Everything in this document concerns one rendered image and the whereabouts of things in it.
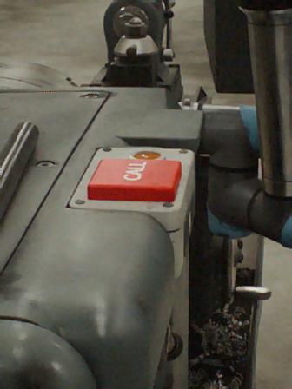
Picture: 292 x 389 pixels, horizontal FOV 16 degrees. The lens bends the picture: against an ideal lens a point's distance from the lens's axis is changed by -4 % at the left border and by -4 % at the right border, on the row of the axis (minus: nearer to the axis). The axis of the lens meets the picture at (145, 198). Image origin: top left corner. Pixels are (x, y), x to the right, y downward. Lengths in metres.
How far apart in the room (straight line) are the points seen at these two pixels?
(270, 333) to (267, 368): 0.22
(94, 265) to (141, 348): 0.07
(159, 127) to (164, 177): 0.17
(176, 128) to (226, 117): 0.59
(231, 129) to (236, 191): 0.09
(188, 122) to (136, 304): 0.34
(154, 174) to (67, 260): 0.13
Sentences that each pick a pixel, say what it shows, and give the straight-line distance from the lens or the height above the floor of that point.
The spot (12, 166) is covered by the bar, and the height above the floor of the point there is 1.27.
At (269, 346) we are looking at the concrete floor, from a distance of 3.15.
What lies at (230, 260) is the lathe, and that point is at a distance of 1.84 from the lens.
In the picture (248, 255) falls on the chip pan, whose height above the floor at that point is 0.54.
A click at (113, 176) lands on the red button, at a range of 0.73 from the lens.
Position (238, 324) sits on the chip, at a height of 0.55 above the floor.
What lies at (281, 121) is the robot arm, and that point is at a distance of 1.35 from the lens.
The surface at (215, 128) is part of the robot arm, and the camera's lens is 1.47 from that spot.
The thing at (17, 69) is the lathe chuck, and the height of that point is 1.24.
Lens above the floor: 1.51
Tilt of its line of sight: 20 degrees down
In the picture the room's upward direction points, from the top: 1 degrees counter-clockwise
